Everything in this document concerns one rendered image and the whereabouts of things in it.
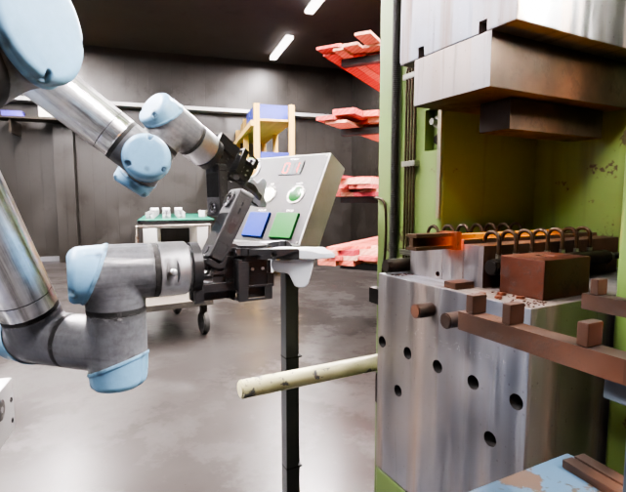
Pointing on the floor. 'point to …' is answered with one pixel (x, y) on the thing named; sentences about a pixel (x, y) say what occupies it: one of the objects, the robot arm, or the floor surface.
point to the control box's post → (290, 389)
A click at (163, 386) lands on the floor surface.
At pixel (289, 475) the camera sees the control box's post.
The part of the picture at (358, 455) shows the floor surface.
